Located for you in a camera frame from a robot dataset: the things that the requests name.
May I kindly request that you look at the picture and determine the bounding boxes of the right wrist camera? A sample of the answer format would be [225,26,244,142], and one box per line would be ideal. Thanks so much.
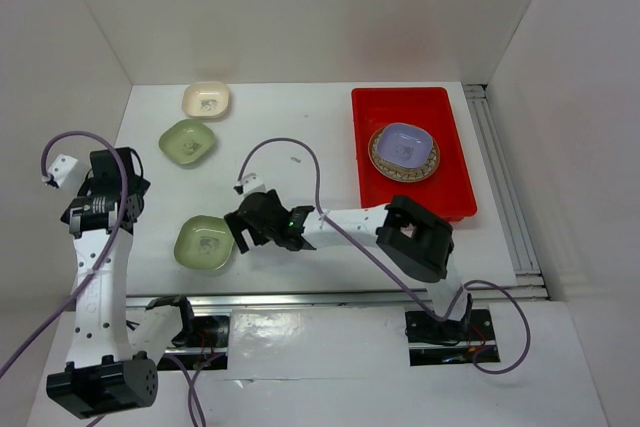
[233,173,266,197]

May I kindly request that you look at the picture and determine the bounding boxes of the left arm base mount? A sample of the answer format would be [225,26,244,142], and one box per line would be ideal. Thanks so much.
[158,314,231,371]

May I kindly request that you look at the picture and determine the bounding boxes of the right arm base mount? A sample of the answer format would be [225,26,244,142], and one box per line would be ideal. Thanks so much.
[405,308,500,367]

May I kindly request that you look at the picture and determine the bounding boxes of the purple square panda plate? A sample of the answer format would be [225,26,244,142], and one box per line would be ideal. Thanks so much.
[376,123,434,169]

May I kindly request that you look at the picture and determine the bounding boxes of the aluminium front rail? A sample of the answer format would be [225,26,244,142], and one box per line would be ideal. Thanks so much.
[124,286,501,311]

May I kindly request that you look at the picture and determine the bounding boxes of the cream square panda plate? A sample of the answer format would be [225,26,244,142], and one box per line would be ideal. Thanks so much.
[182,81,231,120]

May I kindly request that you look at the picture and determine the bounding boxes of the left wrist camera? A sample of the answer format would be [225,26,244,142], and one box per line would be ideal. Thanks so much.
[42,154,86,194]

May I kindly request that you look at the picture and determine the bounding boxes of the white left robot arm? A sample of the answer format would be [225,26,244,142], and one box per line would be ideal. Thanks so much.
[46,147,198,420]

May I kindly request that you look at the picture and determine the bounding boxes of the red plastic bin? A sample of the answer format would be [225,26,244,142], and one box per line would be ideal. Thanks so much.
[351,87,478,222]

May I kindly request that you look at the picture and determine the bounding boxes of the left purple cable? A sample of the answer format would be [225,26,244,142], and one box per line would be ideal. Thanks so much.
[0,130,226,427]

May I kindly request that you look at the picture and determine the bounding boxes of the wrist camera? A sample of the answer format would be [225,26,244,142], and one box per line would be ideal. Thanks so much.
[233,173,266,197]
[42,154,86,194]

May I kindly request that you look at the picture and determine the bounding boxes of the green square panda plate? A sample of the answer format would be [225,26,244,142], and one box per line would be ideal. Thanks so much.
[158,119,216,166]
[174,215,235,271]

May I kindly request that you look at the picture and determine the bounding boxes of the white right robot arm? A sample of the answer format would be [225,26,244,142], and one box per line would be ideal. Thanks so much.
[224,190,473,339]

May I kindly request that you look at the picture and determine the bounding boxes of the round floral brown-rimmed plate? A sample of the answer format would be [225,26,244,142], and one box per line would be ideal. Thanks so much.
[367,126,441,183]

